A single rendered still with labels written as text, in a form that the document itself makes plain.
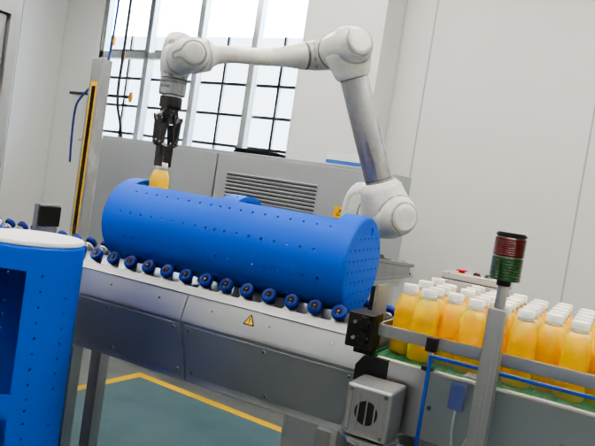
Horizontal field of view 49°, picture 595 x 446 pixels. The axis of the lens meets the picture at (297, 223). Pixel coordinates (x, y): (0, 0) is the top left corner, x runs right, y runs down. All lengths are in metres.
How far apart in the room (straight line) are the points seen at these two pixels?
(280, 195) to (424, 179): 1.35
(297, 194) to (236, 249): 1.84
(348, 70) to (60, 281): 1.15
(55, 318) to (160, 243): 0.40
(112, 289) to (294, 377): 0.69
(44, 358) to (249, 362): 0.56
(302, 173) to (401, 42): 1.68
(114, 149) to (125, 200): 2.55
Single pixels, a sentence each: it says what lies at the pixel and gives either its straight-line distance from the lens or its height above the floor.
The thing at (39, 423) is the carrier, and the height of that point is 0.54.
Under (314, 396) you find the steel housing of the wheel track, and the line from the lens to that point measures 1.91.
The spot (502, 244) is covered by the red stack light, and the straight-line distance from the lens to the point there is 1.40.
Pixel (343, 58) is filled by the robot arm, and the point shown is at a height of 1.73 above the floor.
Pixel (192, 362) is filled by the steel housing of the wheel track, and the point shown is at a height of 0.70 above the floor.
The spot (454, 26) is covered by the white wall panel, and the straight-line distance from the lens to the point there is 4.93.
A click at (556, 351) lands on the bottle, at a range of 1.67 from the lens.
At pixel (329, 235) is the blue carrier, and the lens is 1.81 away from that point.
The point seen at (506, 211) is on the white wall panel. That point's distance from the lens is 4.58.
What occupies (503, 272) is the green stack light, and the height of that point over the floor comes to 1.18.
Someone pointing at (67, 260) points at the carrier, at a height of 0.99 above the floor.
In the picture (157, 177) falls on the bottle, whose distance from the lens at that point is 2.25.
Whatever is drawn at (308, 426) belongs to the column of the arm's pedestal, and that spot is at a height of 0.40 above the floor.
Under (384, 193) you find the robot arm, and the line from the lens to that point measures 2.30.
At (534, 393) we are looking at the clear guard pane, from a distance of 1.55.
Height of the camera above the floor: 1.28
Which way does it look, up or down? 3 degrees down
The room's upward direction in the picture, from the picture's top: 9 degrees clockwise
